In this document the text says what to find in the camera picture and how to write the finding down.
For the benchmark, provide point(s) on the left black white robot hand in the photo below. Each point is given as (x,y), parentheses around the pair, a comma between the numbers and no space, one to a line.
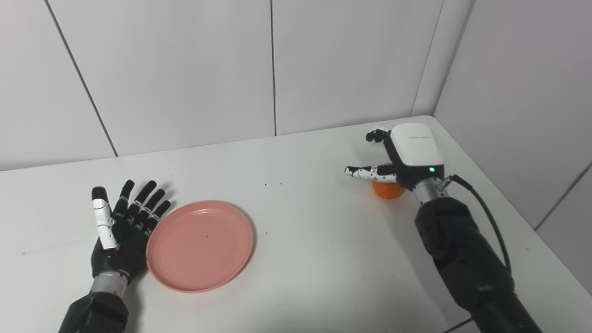
(122,226)

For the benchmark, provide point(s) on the orange fruit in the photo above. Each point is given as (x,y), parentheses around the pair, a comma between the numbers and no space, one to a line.
(387,188)

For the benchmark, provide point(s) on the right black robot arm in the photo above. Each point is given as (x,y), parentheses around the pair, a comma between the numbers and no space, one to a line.
(467,259)

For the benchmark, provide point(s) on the pink round plate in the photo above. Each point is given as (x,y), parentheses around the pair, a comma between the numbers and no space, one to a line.
(200,245)

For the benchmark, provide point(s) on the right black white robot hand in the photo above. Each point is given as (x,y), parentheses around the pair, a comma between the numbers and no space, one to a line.
(407,152)

